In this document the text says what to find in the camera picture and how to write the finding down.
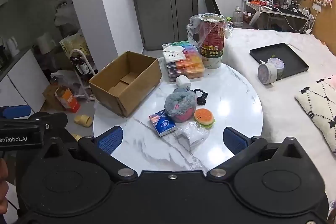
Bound grey fluffy plush toy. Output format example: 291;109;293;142
164;88;197;123

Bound clear plastic bag liner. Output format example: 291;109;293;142
186;13;234;50

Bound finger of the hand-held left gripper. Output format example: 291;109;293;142
0;105;32;119
0;112;68;132

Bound black stitched fabric cushion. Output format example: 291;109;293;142
189;88;208;106

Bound yellow printed bag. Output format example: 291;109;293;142
60;32;91;62

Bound clear plastic tissue pack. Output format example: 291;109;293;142
175;121;210;152

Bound yellow slipper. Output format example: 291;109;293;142
74;114;93;127

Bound white charger cables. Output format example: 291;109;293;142
299;10;315;34

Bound white wire rack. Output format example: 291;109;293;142
70;49;99;101

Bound round floral tin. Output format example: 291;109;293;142
267;57;285;80
258;63;278;85

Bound blue tissue pack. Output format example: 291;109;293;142
149;110;176;137

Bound orange carton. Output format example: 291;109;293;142
55;85;81;112

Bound small brown cardboard box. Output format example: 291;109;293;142
42;85;66;110

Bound clear plastic jar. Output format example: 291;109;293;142
233;6;244;28

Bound brown cork headboard panel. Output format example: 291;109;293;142
299;0;336;47

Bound clear plastic floor bag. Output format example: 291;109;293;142
50;70;79;90

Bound white desk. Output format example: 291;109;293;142
245;1;313;30

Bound tall red snack tub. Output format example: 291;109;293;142
197;13;227;69

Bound white counter cabinet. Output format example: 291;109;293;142
0;48;47;115

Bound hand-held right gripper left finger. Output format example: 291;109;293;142
42;126;138;184

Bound white electric kettle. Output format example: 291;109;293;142
5;36;20;56

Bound dark pump bottle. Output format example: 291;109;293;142
79;60;91;75
72;57;82;75

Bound small white soft roll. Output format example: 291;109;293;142
175;75;191;88

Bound pile of white plastic bags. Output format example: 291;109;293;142
54;1;80;33

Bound black rectangular tray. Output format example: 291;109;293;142
249;42;310;80

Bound grey door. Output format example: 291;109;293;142
131;0;198;51

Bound colourful bead organizer stack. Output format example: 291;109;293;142
162;41;206;83

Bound white black-patterned pillow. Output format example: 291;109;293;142
294;76;336;153

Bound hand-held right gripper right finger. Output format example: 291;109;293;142
206;126;307;184

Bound hamburger plush toy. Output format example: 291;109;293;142
194;108;216;128

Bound white cylindrical appliance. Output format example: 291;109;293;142
37;34;57;54

